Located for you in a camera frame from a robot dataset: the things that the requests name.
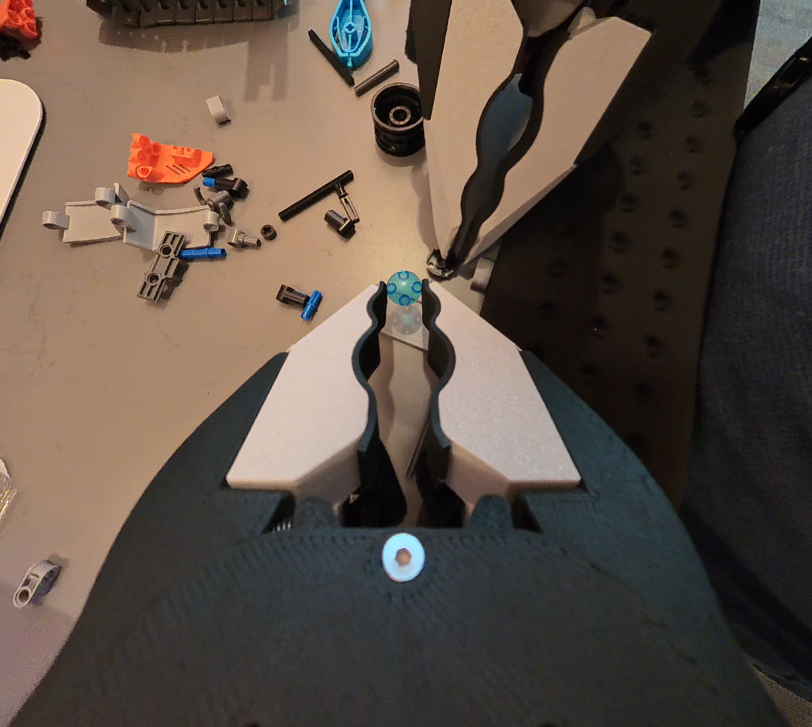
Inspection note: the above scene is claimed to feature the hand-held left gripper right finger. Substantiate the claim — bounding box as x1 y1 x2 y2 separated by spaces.
411 281 582 528

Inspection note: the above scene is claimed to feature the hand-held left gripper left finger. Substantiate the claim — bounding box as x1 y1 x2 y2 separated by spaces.
226 283 408 528

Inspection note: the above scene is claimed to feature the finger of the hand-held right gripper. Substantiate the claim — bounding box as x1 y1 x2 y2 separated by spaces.
455 16 654 262
425 0 525 256

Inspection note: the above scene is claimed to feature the black spoked wheel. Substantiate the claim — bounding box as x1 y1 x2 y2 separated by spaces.
370 83 426 158

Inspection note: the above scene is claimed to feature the blue plastic separator tool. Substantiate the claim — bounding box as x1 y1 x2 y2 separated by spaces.
329 0 377 70

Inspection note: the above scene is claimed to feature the blue transparent dome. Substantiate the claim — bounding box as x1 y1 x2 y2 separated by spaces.
386 270 421 304

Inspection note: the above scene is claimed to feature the grey angled connector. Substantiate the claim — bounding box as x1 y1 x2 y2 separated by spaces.
197 190 236 227

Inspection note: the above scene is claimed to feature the short dark grey axle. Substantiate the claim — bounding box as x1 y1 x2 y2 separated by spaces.
353 59 401 98

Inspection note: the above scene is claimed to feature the black dimpled pad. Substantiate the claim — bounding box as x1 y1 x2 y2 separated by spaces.
482 0 756 506

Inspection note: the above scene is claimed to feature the black axle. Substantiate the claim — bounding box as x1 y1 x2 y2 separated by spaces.
278 170 355 223

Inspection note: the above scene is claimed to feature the orange sloped panel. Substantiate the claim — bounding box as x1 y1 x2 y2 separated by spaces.
127 133 217 186

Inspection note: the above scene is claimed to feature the clear plastic scrap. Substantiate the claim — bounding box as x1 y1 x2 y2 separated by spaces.
0 457 17 535

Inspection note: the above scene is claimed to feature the small light grey connector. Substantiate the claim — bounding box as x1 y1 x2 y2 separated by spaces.
13 561 63 608

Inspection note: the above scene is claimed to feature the white book stand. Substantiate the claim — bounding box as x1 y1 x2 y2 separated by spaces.
0 78 46 233

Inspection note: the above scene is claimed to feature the orange curved piece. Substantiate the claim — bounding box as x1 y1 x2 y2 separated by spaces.
0 0 44 59

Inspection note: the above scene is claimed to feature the black strap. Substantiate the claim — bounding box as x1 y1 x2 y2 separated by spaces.
732 38 812 138

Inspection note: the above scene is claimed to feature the dark grey frame connector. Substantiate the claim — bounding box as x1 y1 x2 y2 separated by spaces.
136 231 190 303

